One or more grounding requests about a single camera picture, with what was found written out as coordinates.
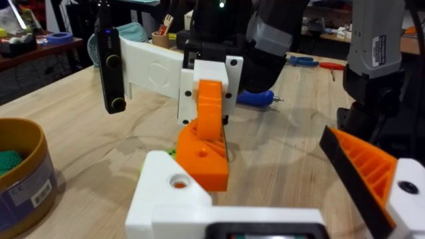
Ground bare white left gripper left finger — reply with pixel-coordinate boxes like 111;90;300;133
125;150;213;239

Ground white orange left gripper right finger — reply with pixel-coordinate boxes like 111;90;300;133
319;125;425;239

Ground orange ribbed wedge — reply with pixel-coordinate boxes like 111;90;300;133
175;118;230;193

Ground blue electric screwdriver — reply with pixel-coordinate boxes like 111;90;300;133
236;90;285;108

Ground wooden cup with fork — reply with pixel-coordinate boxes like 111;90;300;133
151;13;175;50

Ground teal soft pouch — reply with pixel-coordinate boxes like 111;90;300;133
86;22;149;66

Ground yellow tub with green toy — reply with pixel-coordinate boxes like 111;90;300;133
0;117;58;239

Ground blue tape roll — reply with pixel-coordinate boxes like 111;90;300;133
46;31;74;45

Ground brown side table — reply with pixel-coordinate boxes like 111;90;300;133
0;35;84;72

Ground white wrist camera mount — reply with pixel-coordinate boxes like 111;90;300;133
118;35;185;100

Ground blue handled pliers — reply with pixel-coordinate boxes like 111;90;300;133
286;54;320;68

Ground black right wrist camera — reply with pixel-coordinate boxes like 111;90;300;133
94;0;128;115

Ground red handled screwdriver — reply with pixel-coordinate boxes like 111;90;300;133
319;62;347;82

